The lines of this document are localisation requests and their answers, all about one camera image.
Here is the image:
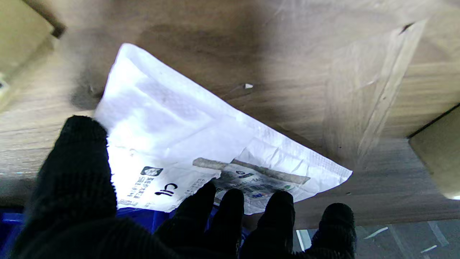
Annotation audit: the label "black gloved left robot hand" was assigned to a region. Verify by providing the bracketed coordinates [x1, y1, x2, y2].
[11, 115, 357, 259]

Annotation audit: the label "blue bin labelled bagged parcels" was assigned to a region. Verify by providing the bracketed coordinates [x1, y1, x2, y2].
[0, 207, 252, 259]

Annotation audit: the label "white plastic mailer bag parcel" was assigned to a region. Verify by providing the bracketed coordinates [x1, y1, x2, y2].
[94, 43, 353, 215]

